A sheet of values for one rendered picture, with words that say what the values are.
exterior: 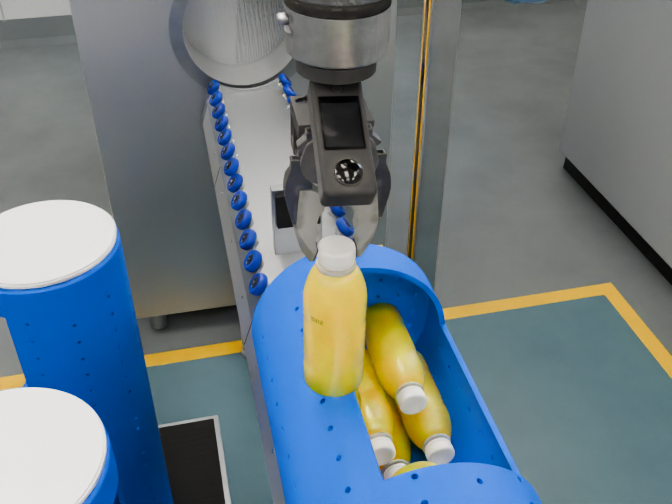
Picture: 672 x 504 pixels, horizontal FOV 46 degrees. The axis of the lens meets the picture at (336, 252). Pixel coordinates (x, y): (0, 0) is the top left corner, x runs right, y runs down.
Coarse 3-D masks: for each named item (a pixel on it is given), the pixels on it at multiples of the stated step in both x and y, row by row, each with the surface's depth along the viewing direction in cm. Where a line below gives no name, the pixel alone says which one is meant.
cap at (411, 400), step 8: (400, 392) 107; (408, 392) 106; (416, 392) 106; (400, 400) 106; (408, 400) 105; (416, 400) 106; (424, 400) 106; (400, 408) 106; (408, 408) 106; (416, 408) 107
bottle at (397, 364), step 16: (384, 304) 118; (368, 320) 117; (384, 320) 115; (400, 320) 117; (368, 336) 115; (384, 336) 113; (400, 336) 113; (368, 352) 115; (384, 352) 111; (400, 352) 110; (416, 352) 112; (384, 368) 109; (400, 368) 108; (416, 368) 108; (384, 384) 109; (400, 384) 107; (416, 384) 107
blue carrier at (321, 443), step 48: (288, 288) 109; (384, 288) 118; (432, 288) 116; (288, 336) 103; (432, 336) 121; (288, 384) 98; (288, 432) 95; (336, 432) 88; (480, 432) 106; (288, 480) 92; (336, 480) 84; (384, 480) 80; (432, 480) 79; (480, 480) 80
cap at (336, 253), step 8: (320, 240) 79; (328, 240) 79; (336, 240) 79; (344, 240) 79; (320, 248) 77; (328, 248) 77; (336, 248) 78; (344, 248) 78; (352, 248) 77; (320, 256) 77; (328, 256) 76; (336, 256) 76; (344, 256) 76; (352, 256) 77; (320, 264) 78; (328, 264) 77; (336, 264) 77; (344, 264) 77; (352, 264) 78
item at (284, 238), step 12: (276, 192) 153; (276, 204) 153; (276, 216) 155; (288, 216) 155; (276, 228) 158; (288, 228) 158; (276, 240) 159; (288, 240) 160; (276, 252) 161; (288, 252) 162
